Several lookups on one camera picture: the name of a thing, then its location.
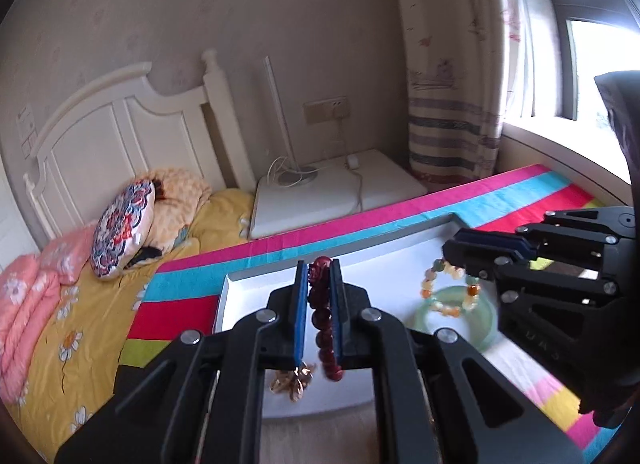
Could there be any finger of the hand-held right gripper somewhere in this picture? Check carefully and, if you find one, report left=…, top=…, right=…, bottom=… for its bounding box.
left=452, top=207, right=637, bottom=259
left=442, top=241, right=622, bottom=306

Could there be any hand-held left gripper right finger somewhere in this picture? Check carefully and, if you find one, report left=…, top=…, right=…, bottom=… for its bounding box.
left=328, top=258, right=586, bottom=464

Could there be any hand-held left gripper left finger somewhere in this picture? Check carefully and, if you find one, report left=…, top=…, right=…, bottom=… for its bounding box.
left=54, top=260, right=311, bottom=464

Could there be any dark red bead bracelet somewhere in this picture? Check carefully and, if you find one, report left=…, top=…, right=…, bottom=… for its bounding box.
left=306, top=255, right=346, bottom=381

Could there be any grey shallow box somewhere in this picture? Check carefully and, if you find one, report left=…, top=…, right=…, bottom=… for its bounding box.
left=212, top=211, right=506, bottom=417

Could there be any multicolour bead bracelet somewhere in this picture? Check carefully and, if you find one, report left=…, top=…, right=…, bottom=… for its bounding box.
left=419, top=257, right=485, bottom=319

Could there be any green jade bangle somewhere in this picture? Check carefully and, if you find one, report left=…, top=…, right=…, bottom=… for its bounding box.
left=412, top=284, right=501, bottom=352

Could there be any striped colourful blanket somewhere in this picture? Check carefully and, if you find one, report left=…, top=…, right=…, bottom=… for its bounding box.
left=115, top=164, right=632, bottom=464

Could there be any white nightstand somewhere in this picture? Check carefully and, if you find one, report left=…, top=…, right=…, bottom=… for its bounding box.
left=247, top=148, right=430, bottom=240

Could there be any white desk lamp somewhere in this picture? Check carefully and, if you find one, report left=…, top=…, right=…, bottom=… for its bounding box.
left=263, top=55, right=322, bottom=189

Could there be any black cloth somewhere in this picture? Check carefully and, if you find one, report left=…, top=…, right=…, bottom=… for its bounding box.
left=123, top=245, right=164, bottom=270

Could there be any peach fleece blanket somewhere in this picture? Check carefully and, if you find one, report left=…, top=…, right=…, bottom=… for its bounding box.
left=135, top=167, right=213, bottom=251

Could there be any round patterned cushion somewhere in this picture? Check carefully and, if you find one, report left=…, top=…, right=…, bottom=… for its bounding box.
left=90, top=179, right=157, bottom=280

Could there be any yellow floral bed sheet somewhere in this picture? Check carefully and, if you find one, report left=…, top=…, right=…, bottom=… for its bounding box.
left=10, top=187, right=256, bottom=457

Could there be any printed striped curtain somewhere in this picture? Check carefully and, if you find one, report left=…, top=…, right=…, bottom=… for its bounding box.
left=387, top=0, right=532, bottom=183

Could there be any dark framed window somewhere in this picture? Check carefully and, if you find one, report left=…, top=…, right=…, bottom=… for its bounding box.
left=530, top=0, right=640, bottom=121

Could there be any pink pillow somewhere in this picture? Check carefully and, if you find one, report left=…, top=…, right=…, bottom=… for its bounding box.
left=39, top=219, right=100, bottom=286

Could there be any white wooden headboard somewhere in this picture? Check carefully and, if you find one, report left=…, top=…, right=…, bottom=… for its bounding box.
left=22, top=49, right=257, bottom=241

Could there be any pink floral quilt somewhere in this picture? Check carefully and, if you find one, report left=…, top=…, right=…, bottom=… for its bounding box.
left=0, top=253, right=62, bottom=406

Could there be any white lamp cable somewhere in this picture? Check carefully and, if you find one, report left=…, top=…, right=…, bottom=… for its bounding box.
left=267, top=156, right=321, bottom=186

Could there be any beige wall socket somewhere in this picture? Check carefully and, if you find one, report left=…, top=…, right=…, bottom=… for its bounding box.
left=303, top=96, right=349, bottom=124

